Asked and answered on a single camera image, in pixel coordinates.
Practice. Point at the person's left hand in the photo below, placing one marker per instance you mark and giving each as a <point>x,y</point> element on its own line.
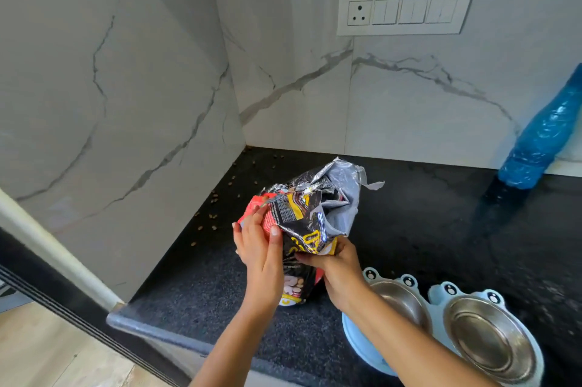
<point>258,259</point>

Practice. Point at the person's right hand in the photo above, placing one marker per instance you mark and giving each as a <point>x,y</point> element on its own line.
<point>338,275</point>

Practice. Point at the person's left thumb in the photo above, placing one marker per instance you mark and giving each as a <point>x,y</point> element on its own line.
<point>275,248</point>

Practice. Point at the person's right thumb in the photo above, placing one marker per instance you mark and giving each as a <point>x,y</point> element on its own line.
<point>313,260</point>

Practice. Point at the pet food bag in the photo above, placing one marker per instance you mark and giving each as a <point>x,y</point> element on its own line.
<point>309,218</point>

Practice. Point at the person's left forearm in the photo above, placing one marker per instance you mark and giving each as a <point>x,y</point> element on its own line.
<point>232,345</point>

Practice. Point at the person's right forearm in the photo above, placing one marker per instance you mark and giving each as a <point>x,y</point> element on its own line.
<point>409,345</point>

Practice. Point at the scattered pet food kibbles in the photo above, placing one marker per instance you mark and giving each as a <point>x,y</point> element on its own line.
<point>218,214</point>

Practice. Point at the steel pet bowl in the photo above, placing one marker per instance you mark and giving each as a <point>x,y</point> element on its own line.
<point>404,302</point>
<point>489,339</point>

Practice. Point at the light blue pet feeder stand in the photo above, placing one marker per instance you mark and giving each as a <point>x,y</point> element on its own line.
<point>436,309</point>

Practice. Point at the blue plastic bottle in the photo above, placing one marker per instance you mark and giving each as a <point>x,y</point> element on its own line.
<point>543,136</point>

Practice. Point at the white wall switch panel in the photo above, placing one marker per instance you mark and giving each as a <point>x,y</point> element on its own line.
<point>404,9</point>

